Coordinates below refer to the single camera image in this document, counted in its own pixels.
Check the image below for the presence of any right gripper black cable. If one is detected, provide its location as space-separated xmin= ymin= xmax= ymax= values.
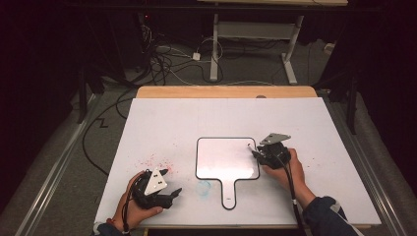
xmin=278 ymin=156 xmax=305 ymax=236

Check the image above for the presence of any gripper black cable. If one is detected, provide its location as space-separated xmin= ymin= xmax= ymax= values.
xmin=278 ymin=156 xmax=305 ymax=236
xmin=121 ymin=176 xmax=137 ymax=234

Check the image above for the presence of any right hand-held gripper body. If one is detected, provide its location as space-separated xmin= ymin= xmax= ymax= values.
xmin=257 ymin=132 xmax=292 ymax=170

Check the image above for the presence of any thin white floor cable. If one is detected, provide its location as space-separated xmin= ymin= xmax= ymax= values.
xmin=163 ymin=65 xmax=276 ymax=88

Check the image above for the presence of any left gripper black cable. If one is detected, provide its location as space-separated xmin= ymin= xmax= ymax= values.
xmin=121 ymin=176 xmax=137 ymax=234

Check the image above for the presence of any long black floor cable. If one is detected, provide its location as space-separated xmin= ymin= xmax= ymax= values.
xmin=82 ymin=87 xmax=139 ymax=176

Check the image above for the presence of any small whiteboard with handle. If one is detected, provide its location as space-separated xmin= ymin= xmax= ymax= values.
xmin=195 ymin=137 xmax=261 ymax=210

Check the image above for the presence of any person's left hand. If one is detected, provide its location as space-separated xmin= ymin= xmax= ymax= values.
xmin=112 ymin=170 xmax=165 ymax=232

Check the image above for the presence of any white table cover sheet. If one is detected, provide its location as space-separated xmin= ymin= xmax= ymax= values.
xmin=93 ymin=96 xmax=383 ymax=227

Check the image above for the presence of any black metal stand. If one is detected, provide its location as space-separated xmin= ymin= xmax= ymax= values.
xmin=328 ymin=73 xmax=360 ymax=136
xmin=77 ymin=62 xmax=106 ymax=125

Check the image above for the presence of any tangle of black cables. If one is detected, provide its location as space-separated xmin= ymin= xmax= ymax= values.
xmin=137 ymin=13 xmax=227 ymax=87

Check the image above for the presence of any grey metal floor rail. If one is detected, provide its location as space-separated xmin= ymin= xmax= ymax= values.
xmin=14 ymin=92 xmax=101 ymax=236
xmin=323 ymin=89 xmax=407 ymax=236

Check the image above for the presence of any white metal frame desk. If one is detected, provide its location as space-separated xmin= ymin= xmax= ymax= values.
xmin=196 ymin=0 xmax=349 ymax=86

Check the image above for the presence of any person's right hand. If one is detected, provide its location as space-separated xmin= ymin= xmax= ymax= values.
xmin=262 ymin=147 xmax=309 ymax=202

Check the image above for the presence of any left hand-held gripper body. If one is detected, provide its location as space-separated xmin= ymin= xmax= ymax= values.
xmin=131 ymin=167 xmax=174 ymax=210

